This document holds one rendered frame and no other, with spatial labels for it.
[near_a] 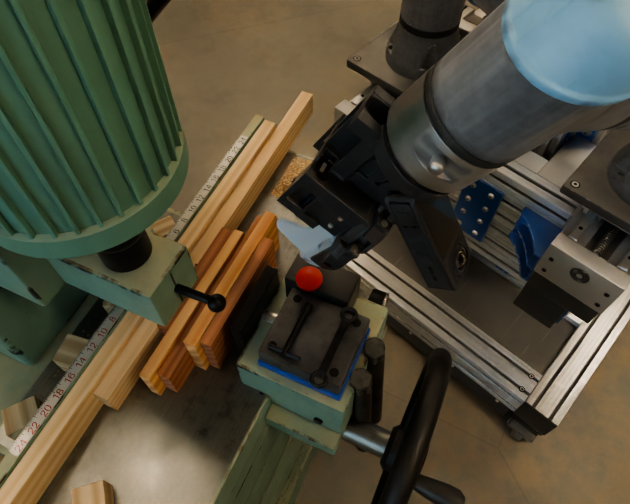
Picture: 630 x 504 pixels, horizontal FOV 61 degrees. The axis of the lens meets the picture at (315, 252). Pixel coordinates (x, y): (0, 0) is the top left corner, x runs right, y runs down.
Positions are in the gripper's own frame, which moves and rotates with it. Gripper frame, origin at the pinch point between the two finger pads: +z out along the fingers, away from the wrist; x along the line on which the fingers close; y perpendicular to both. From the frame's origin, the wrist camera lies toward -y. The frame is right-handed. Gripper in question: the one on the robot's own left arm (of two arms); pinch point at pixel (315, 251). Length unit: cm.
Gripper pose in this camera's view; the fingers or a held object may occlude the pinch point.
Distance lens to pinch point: 53.7
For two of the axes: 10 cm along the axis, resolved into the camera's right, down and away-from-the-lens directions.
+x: -4.3, 7.5, -5.0
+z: -4.6, 3.0, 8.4
